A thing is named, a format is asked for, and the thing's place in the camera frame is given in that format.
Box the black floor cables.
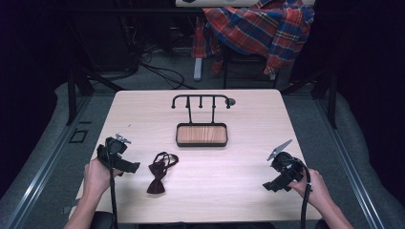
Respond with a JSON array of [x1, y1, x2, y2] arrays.
[[114, 41, 196, 91]]

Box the left hand-held gripper black cable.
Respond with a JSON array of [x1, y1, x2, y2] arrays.
[[107, 149, 119, 229]]

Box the person's left hand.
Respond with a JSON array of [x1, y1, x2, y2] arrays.
[[83, 157, 124, 200]]

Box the black rack with wooden tray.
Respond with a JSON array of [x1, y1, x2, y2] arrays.
[[170, 94, 232, 148]]

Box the right hand-held gripper black cable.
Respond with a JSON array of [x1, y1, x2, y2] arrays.
[[294, 157, 313, 229]]

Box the hand-held gripper black cable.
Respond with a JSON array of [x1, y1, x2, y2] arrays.
[[294, 157, 313, 229], [107, 149, 119, 229]]

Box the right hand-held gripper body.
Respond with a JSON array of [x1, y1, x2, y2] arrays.
[[262, 151, 307, 194]]

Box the black metal stand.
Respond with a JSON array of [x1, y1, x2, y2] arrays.
[[280, 68, 339, 130], [65, 61, 126, 127]]

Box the dark red bow tie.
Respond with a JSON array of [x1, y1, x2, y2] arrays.
[[146, 151, 180, 195]]

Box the aluminium floor rail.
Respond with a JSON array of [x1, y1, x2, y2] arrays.
[[314, 94, 387, 229], [4, 94, 94, 229]]

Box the person's right hand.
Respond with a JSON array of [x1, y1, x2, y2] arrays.
[[288, 168, 334, 212]]

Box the red blue plaid shirt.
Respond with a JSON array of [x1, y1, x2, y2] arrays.
[[191, 0, 316, 77]]

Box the black chair frame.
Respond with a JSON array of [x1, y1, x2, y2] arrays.
[[222, 44, 279, 91]]

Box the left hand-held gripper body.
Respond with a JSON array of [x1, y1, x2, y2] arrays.
[[96, 136, 141, 175]]

